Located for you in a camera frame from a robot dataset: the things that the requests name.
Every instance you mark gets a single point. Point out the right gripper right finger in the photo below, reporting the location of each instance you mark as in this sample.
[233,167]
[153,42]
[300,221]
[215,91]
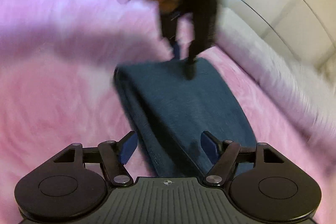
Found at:
[223,155]

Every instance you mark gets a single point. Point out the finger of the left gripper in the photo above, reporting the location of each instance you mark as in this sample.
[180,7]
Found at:
[176,51]
[190,65]

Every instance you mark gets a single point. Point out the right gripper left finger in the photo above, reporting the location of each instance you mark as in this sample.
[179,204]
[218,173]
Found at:
[114,156]

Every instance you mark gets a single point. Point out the dark blue denim jeans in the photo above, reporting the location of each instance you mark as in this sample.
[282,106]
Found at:
[170,112]

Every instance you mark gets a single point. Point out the white quilted duvet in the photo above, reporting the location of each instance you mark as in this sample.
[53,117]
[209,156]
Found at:
[301,94]

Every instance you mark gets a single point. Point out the pink rose pattern blanket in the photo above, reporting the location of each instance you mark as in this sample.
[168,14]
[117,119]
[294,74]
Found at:
[57,61]

